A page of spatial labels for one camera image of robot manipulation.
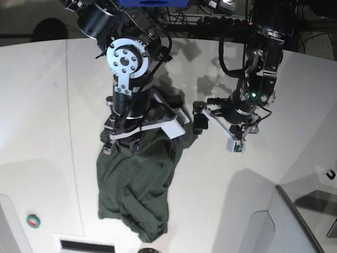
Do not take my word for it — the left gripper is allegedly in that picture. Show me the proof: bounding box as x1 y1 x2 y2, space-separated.
193 98 263 140

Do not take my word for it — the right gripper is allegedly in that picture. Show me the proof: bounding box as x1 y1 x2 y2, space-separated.
102 87 191 155

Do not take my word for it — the dark green t-shirt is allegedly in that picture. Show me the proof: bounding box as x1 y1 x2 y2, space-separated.
96 84 198 243

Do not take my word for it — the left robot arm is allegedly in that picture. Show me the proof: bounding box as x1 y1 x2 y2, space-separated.
193 1 297 141

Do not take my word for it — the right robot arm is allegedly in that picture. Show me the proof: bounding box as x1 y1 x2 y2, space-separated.
63 1 190 154

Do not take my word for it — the white power strip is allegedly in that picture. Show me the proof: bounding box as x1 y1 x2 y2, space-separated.
164 13 247 25

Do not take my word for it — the blue plastic bin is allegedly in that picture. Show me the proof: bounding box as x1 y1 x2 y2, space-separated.
117 0 190 8

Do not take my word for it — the black round dotted object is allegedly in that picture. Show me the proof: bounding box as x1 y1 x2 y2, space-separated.
138 248 159 253

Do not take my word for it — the green red tape roll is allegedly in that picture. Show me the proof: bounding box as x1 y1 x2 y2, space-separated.
26 214 41 228

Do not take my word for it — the white tray with black slot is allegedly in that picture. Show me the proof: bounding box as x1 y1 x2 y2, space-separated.
53 234 116 253

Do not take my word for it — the black U-shaped clip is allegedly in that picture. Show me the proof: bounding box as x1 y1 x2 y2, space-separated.
326 170 336 180

